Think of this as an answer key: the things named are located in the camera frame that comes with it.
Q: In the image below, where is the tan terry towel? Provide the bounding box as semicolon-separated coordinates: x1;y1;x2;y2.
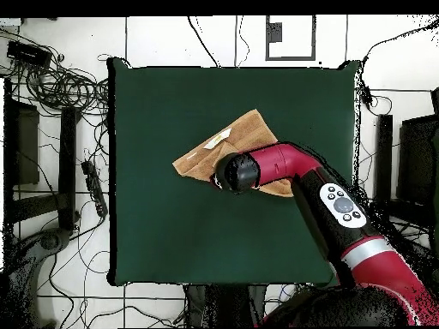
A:
171;108;295;199

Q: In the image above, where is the black flat panel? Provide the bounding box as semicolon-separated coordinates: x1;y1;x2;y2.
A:
396;114;438;206
3;78;40;186

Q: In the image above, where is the dark green table cloth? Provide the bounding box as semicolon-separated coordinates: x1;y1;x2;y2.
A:
106;57;361;288

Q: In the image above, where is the long black power strip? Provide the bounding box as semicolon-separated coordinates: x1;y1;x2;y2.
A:
81;159;109;218

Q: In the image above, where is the grey stand base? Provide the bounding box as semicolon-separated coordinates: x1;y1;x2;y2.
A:
6;227;71;328

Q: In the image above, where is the black box device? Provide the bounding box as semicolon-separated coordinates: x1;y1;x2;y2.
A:
6;39;53;69

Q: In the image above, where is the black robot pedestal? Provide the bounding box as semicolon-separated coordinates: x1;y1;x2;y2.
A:
184;284;267;328

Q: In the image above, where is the thick black cable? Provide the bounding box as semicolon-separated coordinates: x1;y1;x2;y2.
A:
187;15;220;68

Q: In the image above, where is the grey rectangular frame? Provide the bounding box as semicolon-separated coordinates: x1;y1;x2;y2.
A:
264;15;317;62

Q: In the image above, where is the black upright post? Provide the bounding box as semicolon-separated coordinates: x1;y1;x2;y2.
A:
372;113;394;206
57;106;81;231

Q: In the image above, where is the tangle of black cables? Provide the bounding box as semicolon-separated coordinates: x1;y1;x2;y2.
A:
0;28;111;117

